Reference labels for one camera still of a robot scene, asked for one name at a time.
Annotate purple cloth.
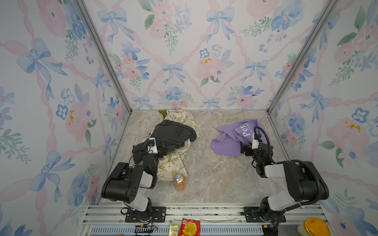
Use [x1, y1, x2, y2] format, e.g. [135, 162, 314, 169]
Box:
[211, 119, 267, 157]

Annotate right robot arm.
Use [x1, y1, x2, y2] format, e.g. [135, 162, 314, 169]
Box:
[240, 126, 329, 233]

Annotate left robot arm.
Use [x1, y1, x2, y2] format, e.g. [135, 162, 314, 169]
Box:
[101, 142, 166, 224]

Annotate dark grey cloth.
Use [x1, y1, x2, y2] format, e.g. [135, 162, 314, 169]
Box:
[132, 120, 197, 164]

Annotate cream patterned cloth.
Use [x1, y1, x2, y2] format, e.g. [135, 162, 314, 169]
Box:
[157, 110, 199, 181]

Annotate orange soda can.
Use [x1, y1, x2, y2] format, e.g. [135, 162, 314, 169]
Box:
[173, 174, 186, 191]

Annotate yellow green snack packet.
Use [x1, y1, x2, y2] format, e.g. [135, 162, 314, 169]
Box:
[168, 223, 181, 236]

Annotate red snack packet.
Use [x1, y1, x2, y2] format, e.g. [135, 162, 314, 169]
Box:
[179, 218, 201, 236]

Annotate yellow lidded container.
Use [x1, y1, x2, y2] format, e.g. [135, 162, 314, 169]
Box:
[297, 217, 331, 236]

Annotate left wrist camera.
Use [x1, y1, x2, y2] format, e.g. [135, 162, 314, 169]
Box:
[147, 138, 158, 154]

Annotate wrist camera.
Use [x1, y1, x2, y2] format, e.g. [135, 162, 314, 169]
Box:
[252, 133, 263, 149]
[147, 138, 158, 154]

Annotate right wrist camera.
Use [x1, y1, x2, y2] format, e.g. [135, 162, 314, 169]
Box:
[252, 133, 263, 149]

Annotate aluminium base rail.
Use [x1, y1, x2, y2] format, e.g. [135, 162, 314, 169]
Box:
[79, 203, 328, 236]

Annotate left aluminium corner post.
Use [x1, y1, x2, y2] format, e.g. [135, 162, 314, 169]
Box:
[73, 0, 132, 115]

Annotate aluminium corner post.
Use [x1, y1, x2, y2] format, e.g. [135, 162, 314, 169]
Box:
[73, 0, 132, 115]
[267, 0, 339, 115]

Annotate right aluminium corner post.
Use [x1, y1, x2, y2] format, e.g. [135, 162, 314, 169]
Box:
[267, 0, 339, 115]

